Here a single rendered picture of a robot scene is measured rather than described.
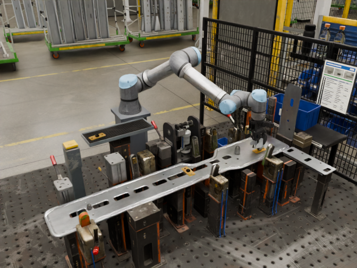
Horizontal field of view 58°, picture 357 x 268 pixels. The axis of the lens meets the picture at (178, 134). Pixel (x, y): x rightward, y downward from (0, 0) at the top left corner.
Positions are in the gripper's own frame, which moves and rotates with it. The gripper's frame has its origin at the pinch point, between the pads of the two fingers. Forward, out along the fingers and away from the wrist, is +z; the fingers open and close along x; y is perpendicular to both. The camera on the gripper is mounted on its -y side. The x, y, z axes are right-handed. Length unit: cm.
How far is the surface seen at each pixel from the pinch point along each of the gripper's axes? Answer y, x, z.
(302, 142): -23.7, 10.8, 1.7
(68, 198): 105, -17, -9
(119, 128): 66, -40, -20
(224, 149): 15.3, -12.4, 1.0
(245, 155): 10.0, -1.1, 1.5
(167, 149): 49, -21, -9
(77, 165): 94, -35, -12
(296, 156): -12.9, 15.9, 3.9
